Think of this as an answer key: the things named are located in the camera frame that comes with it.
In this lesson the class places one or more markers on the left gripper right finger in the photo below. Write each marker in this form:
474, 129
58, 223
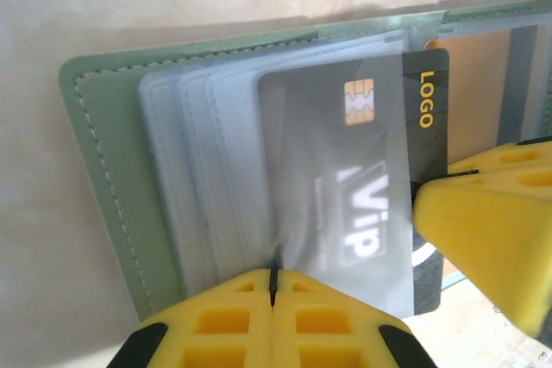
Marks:
336, 329

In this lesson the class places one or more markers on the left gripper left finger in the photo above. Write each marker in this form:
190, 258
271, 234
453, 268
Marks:
215, 329

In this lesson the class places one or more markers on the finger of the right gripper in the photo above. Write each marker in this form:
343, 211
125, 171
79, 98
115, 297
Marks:
517, 165
483, 234

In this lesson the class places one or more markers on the gold credit card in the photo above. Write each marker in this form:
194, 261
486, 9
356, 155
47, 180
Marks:
474, 96

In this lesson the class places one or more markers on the black VIP credit card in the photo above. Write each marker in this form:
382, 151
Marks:
431, 144

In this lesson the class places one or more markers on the green leather card holder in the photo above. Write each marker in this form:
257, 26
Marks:
108, 148

